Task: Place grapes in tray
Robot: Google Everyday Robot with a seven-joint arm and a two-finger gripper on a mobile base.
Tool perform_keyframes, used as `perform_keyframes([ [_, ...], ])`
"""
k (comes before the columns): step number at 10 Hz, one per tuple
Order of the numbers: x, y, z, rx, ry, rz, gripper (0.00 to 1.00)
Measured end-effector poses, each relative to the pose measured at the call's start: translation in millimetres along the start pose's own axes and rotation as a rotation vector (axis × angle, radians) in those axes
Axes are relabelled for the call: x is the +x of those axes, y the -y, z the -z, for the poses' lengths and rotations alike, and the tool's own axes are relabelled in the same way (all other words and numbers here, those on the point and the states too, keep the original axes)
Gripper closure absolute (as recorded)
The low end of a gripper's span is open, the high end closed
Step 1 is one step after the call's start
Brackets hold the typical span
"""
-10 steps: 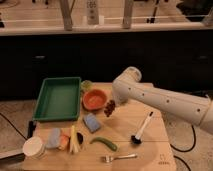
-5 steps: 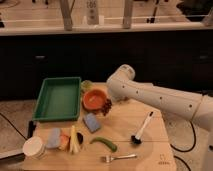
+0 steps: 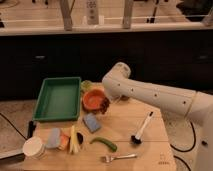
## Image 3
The dark purple grape bunch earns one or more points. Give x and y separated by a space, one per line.
104 105

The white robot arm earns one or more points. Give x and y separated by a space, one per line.
194 105

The green plastic tray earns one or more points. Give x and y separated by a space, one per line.
58 100

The orange bowl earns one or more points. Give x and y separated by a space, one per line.
92 99

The green lime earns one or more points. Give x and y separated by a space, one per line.
86 85

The black white dish brush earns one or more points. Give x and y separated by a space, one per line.
136 139

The green chili pepper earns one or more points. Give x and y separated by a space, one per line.
112 146

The orange sponge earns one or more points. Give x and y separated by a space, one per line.
64 141

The silver fork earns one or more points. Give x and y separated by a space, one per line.
108 158

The grey blue sponge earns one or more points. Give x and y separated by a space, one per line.
53 139

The white remote control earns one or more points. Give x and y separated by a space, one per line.
92 12

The white paper cup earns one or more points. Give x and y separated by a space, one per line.
34 147

